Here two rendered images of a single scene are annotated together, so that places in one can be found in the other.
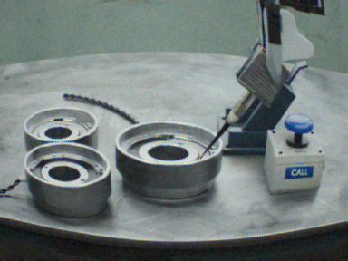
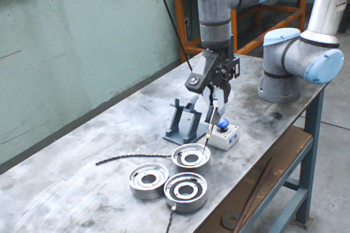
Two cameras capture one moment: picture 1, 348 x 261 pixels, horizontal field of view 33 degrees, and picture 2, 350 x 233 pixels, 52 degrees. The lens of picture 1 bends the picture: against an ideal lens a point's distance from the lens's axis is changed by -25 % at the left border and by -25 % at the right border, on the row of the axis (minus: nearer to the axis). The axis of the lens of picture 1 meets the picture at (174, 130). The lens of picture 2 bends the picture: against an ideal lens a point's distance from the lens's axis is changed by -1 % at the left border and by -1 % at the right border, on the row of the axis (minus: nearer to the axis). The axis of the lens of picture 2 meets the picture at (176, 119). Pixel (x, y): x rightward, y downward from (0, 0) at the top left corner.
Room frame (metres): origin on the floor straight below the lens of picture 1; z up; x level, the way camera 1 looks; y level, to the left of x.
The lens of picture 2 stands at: (0.15, 0.58, 1.45)
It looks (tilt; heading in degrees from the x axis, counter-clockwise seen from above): 32 degrees down; 315
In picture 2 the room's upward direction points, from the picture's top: 7 degrees counter-clockwise
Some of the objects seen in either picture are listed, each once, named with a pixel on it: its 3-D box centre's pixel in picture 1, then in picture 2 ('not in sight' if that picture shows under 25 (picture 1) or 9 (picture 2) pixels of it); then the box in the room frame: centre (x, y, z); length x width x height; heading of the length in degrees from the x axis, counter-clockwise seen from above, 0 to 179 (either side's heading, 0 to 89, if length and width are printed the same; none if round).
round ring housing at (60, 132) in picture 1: (58, 140); (149, 181); (0.73, 0.13, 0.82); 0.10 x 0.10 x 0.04
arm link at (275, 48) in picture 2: not in sight; (283, 50); (0.68, -0.49, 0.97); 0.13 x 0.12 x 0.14; 161
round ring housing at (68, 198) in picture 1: (64, 180); (186, 192); (0.62, 0.11, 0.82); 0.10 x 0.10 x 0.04
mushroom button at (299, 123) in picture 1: (298, 138); (222, 128); (0.69, -0.14, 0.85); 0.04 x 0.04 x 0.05
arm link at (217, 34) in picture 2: not in sight; (214, 30); (0.68, -0.11, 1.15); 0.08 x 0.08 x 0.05
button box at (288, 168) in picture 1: (299, 159); (223, 134); (0.69, -0.14, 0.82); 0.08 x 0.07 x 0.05; 93
